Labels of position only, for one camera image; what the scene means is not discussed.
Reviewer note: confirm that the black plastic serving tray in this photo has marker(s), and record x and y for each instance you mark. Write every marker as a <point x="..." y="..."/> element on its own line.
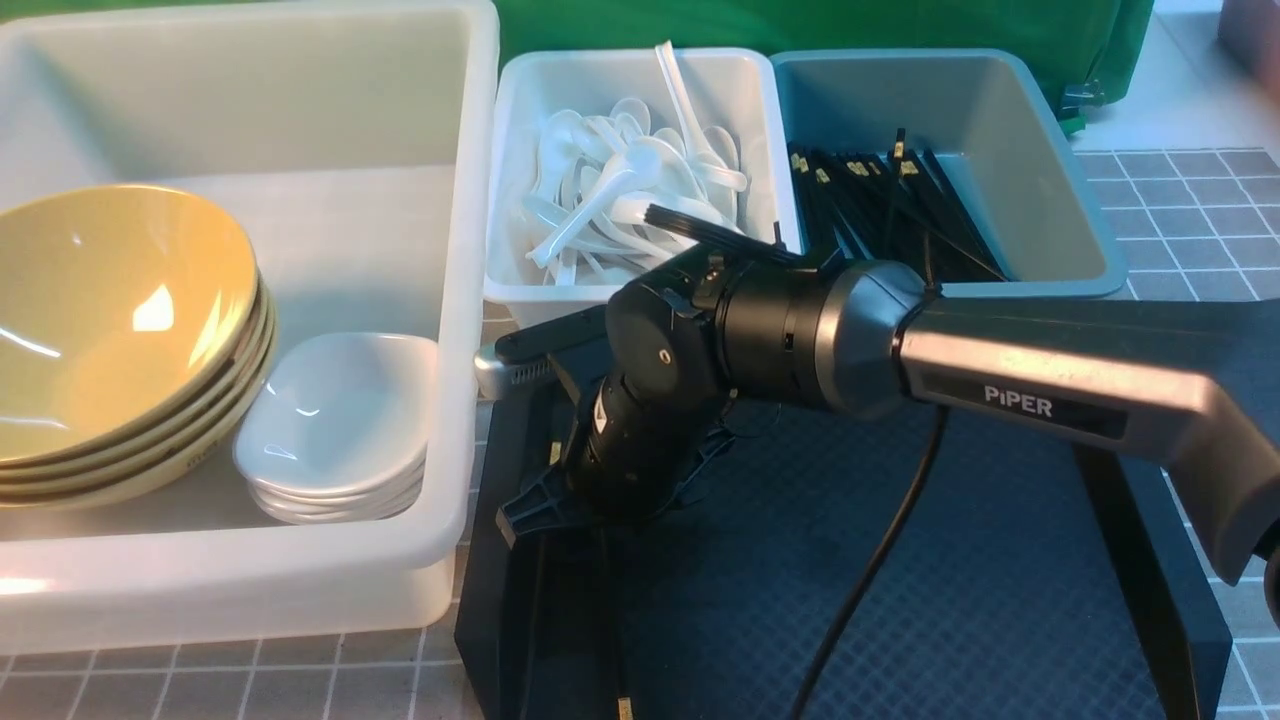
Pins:
<point x="1034" y="581"/>

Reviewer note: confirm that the stacked yellow-green bowl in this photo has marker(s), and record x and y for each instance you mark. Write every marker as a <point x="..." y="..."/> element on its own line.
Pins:
<point x="137" y="331"/>

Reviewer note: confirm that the stacked white sauce dish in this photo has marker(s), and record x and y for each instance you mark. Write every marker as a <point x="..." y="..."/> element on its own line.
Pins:
<point x="340" y="429"/>

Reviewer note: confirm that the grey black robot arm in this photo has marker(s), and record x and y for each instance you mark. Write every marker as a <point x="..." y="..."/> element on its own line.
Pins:
<point x="1188" y="386"/>

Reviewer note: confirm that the black chopsticks in bin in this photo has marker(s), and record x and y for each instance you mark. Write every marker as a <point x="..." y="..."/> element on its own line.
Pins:
<point x="898" y="205"/>

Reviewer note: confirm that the large white plastic bin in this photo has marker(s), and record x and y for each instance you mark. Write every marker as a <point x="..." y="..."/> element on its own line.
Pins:
<point x="351" y="140"/>

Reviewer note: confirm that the blue-grey plastic bin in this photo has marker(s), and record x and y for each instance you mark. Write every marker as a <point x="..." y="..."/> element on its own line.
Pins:
<point x="982" y="114"/>

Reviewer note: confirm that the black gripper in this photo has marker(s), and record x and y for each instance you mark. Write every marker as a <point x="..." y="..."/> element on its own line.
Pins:
<point x="626" y="462"/>

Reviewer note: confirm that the upright white soup spoon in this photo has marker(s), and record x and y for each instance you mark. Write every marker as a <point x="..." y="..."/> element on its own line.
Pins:
<point x="696" y="144"/>

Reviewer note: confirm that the small white plastic bin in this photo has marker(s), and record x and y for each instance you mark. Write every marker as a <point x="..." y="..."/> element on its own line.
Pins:
<point x="539" y="93"/>

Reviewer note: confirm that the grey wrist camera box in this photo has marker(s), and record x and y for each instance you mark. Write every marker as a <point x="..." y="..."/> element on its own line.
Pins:
<point x="571" y="349"/>

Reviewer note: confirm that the white soup spoon in bin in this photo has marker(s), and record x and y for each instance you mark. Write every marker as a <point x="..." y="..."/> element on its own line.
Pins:
<point x="636" y="168"/>

